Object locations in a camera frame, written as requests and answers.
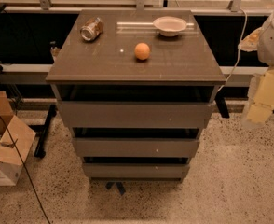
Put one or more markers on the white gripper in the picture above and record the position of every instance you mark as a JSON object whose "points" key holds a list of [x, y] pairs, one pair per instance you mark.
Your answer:
{"points": [[273, 46]]}

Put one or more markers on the grey top drawer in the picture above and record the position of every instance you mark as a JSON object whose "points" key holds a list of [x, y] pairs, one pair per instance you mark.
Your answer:
{"points": [[129, 115]]}

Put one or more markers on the grey drawer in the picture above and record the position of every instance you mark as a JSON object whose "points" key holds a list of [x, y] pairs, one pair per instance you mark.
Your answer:
{"points": [[132, 171], [158, 148], [129, 115]]}

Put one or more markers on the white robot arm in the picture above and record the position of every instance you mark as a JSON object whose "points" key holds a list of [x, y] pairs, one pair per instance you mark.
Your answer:
{"points": [[265, 54]]}

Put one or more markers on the grey drawer cabinet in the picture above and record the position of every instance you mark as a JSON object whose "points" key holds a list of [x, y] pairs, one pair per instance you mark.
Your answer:
{"points": [[179, 70]]}

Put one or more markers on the grey middle drawer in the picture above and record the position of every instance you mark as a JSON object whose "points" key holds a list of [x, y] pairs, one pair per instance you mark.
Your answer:
{"points": [[158, 148]]}

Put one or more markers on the grey bottom drawer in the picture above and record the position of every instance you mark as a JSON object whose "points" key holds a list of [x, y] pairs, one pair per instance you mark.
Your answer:
{"points": [[132, 171]]}

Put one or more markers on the open cardboard box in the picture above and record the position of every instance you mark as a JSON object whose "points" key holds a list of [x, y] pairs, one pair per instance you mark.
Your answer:
{"points": [[21, 136]]}

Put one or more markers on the black table leg right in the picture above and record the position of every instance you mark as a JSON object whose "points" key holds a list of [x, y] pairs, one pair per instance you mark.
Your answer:
{"points": [[221, 105]]}

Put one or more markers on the black table leg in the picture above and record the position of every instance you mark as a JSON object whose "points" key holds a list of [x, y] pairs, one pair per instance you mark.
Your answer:
{"points": [[40, 151], [221, 105]]}

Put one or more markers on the white bowl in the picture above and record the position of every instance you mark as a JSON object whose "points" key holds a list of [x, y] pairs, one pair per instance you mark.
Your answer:
{"points": [[169, 26]]}

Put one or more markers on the orange fruit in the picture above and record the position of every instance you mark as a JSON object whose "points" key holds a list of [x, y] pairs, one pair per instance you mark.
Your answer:
{"points": [[142, 51]]}

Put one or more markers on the lying soda can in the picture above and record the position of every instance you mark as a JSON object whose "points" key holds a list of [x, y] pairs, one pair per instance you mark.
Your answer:
{"points": [[91, 29]]}

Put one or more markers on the black table leg left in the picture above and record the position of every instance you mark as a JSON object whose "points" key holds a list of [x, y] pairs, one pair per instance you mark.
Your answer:
{"points": [[40, 151]]}

